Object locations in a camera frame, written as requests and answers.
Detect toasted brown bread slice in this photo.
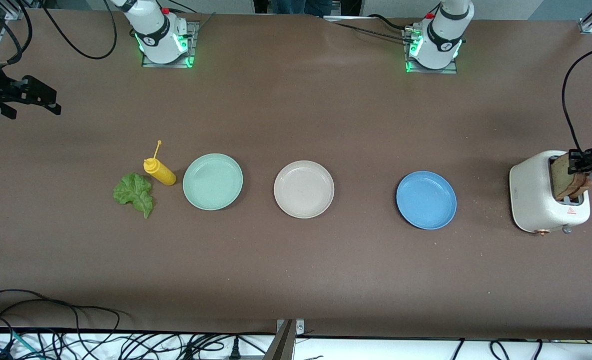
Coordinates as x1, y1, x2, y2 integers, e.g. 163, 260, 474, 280
550, 155, 579, 199
575, 171, 592, 199

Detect green lettuce leaf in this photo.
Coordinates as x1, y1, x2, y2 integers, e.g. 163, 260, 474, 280
113, 172, 154, 219

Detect yellow mustard squeeze bottle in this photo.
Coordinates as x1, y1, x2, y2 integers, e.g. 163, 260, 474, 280
143, 140, 177, 187

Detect blue round plate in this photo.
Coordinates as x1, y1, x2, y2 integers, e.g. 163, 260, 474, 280
396, 170, 458, 231

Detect mint green round plate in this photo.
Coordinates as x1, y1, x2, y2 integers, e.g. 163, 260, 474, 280
182, 153, 244, 211

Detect beige round plate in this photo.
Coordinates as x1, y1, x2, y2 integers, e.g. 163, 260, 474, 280
273, 160, 335, 219

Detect white two-slot toaster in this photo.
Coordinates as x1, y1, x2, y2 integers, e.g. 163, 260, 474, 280
509, 150, 591, 236

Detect person in blue jeans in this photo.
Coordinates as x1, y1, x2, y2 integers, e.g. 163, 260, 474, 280
271, 0, 334, 17

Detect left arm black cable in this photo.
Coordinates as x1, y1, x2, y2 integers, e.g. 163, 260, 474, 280
562, 44, 592, 152

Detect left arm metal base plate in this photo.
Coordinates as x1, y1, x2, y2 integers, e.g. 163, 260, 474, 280
402, 27, 459, 75

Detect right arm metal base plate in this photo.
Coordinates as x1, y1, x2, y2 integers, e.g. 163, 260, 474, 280
141, 20, 200, 68

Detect long looping black cable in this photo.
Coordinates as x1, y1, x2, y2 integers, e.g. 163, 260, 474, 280
0, 289, 131, 360

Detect black braided base cable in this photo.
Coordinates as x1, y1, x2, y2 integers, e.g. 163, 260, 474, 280
323, 14, 414, 45

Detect grey metal table bracket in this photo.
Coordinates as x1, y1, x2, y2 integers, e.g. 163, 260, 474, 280
263, 318, 306, 360

